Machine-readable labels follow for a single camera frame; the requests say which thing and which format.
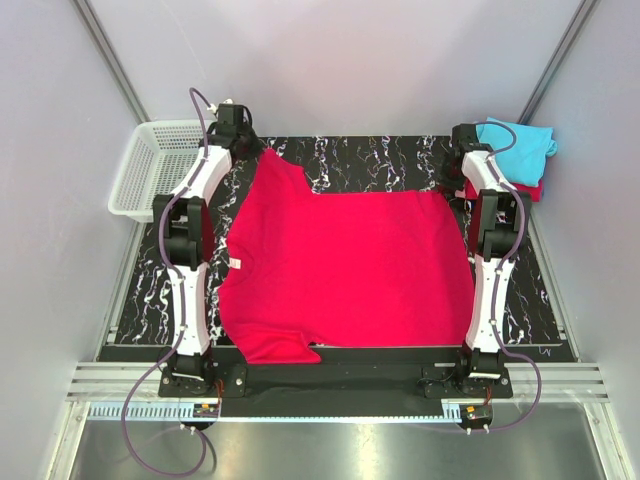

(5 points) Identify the red t-shirt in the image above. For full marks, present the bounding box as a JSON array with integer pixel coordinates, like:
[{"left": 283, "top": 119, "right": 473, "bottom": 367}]
[
  {"left": 219, "top": 150, "right": 473, "bottom": 364},
  {"left": 457, "top": 180, "right": 544, "bottom": 203}
]

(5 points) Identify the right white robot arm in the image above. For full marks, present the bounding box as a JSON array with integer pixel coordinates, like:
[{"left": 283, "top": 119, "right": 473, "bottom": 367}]
[{"left": 441, "top": 121, "right": 532, "bottom": 398}]

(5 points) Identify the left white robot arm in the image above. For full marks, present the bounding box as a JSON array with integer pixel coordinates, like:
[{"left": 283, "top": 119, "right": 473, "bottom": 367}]
[{"left": 152, "top": 100, "right": 259, "bottom": 396}]

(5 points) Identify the folded red t-shirt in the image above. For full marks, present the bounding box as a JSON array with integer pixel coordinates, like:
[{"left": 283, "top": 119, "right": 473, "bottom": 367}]
[{"left": 457, "top": 180, "right": 544, "bottom": 203}]

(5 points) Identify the folded cyan t-shirt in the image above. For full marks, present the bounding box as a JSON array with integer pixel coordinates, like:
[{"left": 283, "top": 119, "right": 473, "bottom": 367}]
[{"left": 476, "top": 117, "right": 558, "bottom": 187}]

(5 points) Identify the white plastic perforated basket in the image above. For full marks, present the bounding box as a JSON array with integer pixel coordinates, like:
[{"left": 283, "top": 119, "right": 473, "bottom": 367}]
[{"left": 108, "top": 120, "right": 204, "bottom": 223}]

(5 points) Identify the black marbled table mat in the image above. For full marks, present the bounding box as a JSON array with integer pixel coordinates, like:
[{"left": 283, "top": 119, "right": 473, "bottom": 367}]
[{"left": 97, "top": 135, "right": 576, "bottom": 362}]

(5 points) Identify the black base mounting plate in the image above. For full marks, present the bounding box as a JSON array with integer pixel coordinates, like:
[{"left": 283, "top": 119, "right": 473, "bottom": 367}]
[{"left": 159, "top": 347, "right": 513, "bottom": 421}]

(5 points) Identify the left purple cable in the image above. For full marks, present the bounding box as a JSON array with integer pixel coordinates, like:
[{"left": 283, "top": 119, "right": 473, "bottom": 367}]
[{"left": 119, "top": 87, "right": 219, "bottom": 474}]

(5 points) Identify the aluminium extrusion rail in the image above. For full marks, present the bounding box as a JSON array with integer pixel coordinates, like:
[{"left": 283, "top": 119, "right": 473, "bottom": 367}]
[{"left": 68, "top": 362, "right": 609, "bottom": 403}]

